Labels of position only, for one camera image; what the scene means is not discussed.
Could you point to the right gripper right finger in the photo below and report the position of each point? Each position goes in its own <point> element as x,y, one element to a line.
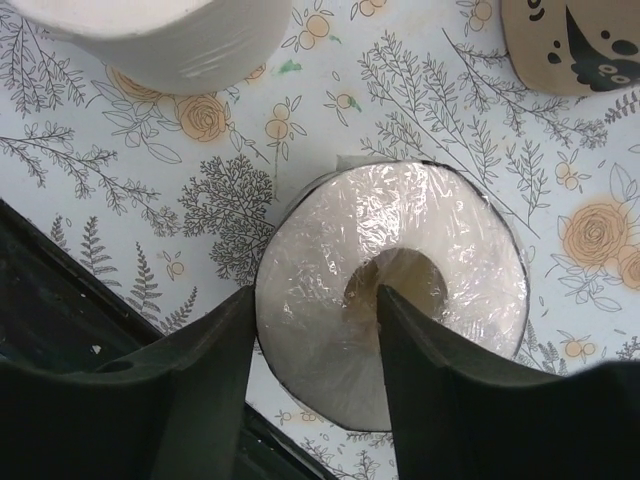
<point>459,411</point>

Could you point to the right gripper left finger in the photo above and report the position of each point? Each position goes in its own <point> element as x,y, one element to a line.
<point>171,410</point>

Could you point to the brown roll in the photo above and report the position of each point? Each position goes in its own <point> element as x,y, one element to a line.
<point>573,48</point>

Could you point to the floral patterned table mat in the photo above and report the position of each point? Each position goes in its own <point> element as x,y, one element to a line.
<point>383,143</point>

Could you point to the white unwrapped paper roll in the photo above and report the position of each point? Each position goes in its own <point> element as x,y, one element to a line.
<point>175,47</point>

